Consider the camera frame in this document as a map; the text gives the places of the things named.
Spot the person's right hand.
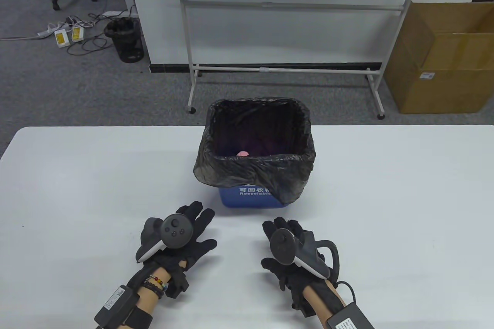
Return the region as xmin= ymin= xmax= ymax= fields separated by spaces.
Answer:
xmin=261 ymin=217 xmax=338 ymax=299

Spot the black mesh wastebasket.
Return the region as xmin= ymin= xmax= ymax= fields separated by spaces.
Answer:
xmin=104 ymin=18 xmax=144 ymax=62

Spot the tangle of black cables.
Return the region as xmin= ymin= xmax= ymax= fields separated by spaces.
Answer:
xmin=68 ymin=5 xmax=139 ymax=56

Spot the black wrist strap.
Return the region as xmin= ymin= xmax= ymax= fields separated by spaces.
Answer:
xmin=123 ymin=306 xmax=154 ymax=329

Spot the black plastic bin liner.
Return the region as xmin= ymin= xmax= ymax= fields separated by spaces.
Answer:
xmin=194 ymin=98 xmax=317 ymax=204

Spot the person's left hand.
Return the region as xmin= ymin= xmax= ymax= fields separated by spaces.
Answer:
xmin=136 ymin=201 xmax=217 ymax=273

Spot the black sensor cable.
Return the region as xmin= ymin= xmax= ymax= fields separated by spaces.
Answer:
xmin=336 ymin=281 xmax=356 ymax=303

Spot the black wrist sensor box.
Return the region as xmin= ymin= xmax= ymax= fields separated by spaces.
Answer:
xmin=95 ymin=285 xmax=140 ymax=329
xmin=326 ymin=303 xmax=376 ymax=329

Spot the brown cardboard box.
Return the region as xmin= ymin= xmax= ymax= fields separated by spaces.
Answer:
xmin=384 ymin=2 xmax=494 ymax=114

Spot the blue recycling bin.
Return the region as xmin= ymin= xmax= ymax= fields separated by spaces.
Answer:
xmin=219 ymin=183 xmax=291 ymax=209

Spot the grey metal whiteboard stand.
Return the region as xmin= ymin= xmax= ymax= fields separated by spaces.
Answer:
xmin=178 ymin=0 xmax=417 ymax=119

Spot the black and white controller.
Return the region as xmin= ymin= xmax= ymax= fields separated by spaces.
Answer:
xmin=136 ymin=213 xmax=194 ymax=264
xmin=269 ymin=228 xmax=340 ymax=279

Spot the black bead bracelet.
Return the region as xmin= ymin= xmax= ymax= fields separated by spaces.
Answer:
xmin=142 ymin=282 xmax=165 ymax=299

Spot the white power strip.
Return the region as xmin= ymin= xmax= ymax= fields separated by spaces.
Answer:
xmin=38 ymin=22 xmax=76 ymax=39

